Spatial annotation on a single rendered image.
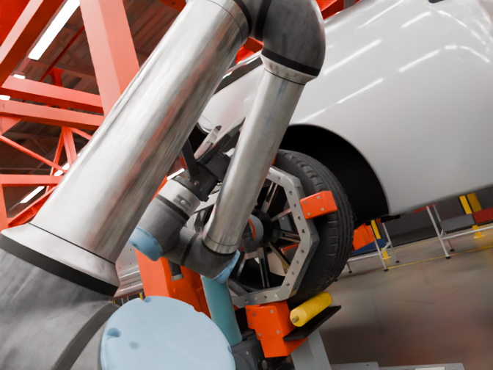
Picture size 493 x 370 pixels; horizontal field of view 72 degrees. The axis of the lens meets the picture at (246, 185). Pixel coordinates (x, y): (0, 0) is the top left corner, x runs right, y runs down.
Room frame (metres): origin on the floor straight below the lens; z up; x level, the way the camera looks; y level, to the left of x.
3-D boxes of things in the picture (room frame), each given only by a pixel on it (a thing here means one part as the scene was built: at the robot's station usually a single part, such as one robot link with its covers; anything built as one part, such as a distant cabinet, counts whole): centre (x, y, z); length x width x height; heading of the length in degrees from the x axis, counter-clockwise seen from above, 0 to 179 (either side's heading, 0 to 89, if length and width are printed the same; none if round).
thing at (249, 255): (1.03, 0.04, 0.83); 0.04 x 0.04 x 0.16
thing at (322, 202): (1.15, -0.21, 0.85); 0.09 x 0.08 x 0.07; 56
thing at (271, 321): (1.35, 0.03, 0.48); 0.16 x 0.12 x 0.17; 146
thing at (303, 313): (1.33, -0.10, 0.51); 0.29 x 0.06 x 0.06; 146
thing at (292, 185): (1.32, 0.05, 0.85); 0.54 x 0.07 x 0.54; 56
